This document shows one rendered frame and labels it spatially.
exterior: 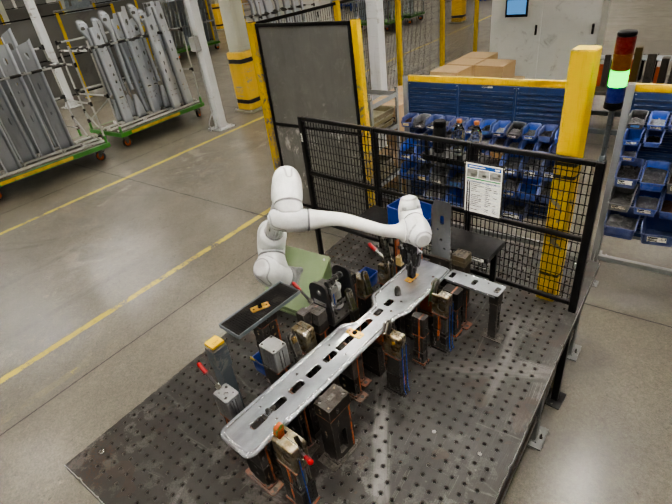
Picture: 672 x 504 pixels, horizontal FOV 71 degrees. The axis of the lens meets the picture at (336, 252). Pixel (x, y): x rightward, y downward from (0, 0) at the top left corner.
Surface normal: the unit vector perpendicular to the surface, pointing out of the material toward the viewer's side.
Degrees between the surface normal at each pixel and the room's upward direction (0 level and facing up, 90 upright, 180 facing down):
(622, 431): 0
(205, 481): 0
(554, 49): 90
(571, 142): 87
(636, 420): 0
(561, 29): 90
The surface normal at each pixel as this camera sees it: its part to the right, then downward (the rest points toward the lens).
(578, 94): -0.65, 0.47
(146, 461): -0.11, -0.84
